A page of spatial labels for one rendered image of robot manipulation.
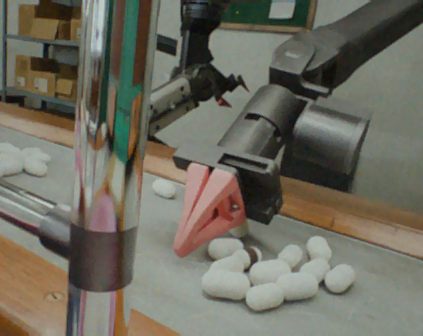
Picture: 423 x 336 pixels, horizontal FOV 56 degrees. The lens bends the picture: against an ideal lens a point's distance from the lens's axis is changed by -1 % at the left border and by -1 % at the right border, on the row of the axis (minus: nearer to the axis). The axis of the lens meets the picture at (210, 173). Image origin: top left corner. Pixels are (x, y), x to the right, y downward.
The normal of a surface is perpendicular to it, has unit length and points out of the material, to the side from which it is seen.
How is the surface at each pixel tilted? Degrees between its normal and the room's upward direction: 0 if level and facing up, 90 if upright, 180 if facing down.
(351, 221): 45
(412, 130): 90
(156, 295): 0
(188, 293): 0
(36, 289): 0
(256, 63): 90
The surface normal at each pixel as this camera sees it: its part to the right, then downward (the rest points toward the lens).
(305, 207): -0.28, -0.58
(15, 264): 0.14, -0.96
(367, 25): -0.04, -0.60
